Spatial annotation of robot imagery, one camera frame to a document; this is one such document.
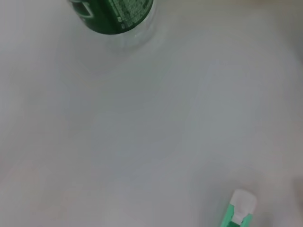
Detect green utility knife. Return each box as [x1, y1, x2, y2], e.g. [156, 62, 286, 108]
[219, 189, 258, 227]

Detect clear water bottle green label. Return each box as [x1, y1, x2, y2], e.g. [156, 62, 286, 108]
[67, 0, 158, 49]

